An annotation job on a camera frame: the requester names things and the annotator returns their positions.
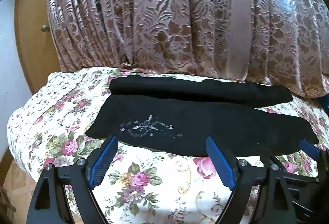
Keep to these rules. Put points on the round cabinet knob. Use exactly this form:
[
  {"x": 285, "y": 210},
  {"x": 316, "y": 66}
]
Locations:
[{"x": 45, "y": 28}]

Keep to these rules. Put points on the floral bed sheet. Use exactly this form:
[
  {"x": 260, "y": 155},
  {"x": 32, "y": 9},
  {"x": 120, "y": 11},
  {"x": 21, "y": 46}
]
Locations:
[{"x": 64, "y": 110}]

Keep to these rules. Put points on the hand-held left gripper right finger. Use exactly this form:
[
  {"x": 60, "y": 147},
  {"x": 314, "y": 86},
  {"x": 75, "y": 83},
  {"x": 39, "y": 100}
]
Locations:
[{"x": 222, "y": 162}]

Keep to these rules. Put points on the brown floral curtain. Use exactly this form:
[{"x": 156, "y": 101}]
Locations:
[{"x": 154, "y": 21}]

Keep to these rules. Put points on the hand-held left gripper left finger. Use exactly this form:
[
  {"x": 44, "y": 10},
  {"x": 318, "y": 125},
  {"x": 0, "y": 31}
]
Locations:
[{"x": 102, "y": 162}]

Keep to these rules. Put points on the black pants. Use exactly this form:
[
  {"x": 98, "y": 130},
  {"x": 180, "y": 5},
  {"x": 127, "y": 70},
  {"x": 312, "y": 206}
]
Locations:
[{"x": 192, "y": 121}]

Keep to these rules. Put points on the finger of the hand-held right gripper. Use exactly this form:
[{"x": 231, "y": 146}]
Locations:
[{"x": 311, "y": 149}]

